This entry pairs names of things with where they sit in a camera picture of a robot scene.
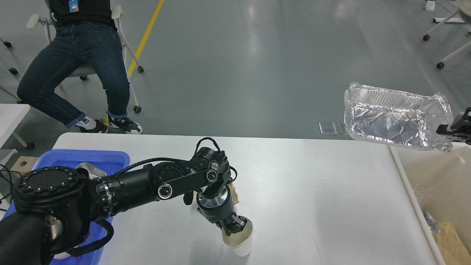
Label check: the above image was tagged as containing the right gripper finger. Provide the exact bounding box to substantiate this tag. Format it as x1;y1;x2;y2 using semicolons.
436;107;471;145

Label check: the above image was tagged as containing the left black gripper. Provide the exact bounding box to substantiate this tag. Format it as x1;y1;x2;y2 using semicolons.
196;188;249;236

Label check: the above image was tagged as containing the white paper cup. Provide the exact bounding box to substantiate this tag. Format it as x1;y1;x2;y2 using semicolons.
222;220;254;257

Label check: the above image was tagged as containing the aluminium foil tray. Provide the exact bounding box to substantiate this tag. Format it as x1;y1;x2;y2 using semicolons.
344;82;453;152

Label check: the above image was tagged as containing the steel rectangular container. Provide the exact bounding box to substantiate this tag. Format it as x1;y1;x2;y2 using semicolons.
76;162;106;179

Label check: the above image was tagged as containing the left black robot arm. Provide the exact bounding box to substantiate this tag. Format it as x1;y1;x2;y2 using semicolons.
1;146;253;265

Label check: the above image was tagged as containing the crumpled brown paper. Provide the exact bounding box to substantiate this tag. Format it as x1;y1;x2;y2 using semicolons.
227;183;240;205

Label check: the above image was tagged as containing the white plastic bin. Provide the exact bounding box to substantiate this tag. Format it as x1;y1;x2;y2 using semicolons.
389;142;471;265

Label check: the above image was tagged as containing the right floor plate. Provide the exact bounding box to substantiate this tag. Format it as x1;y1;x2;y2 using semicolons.
337;122;349;135

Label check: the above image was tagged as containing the floor plate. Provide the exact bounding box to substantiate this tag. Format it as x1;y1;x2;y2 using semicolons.
337;122;349;135
319;122;338;135

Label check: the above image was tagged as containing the white wheeled furniture base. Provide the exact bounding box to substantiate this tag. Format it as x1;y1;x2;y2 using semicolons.
422;0;471;70

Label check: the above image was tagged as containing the left floor plate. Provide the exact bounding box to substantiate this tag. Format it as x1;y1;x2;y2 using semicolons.
319;122;338;135

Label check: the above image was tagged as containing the blue plastic tray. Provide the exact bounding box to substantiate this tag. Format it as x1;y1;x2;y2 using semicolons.
0;149;130;265

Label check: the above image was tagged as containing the wooden block with hole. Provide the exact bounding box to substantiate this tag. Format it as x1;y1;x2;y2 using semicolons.
10;156;39;179

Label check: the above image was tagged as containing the person in black clothes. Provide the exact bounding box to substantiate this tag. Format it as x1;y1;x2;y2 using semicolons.
17;0;143;134

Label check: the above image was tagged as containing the white side table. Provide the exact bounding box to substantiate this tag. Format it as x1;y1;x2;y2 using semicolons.
0;104;30;149

